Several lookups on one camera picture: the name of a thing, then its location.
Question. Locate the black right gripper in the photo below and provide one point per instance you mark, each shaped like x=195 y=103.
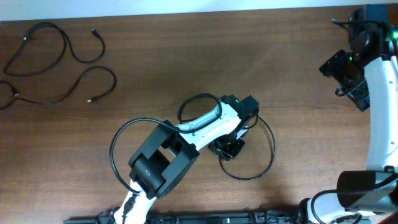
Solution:
x=330 y=67

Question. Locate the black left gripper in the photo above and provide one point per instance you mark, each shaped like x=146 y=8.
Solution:
x=228 y=151

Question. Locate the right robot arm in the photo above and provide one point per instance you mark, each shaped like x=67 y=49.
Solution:
x=367 y=75

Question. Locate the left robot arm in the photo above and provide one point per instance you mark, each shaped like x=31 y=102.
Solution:
x=167 y=154

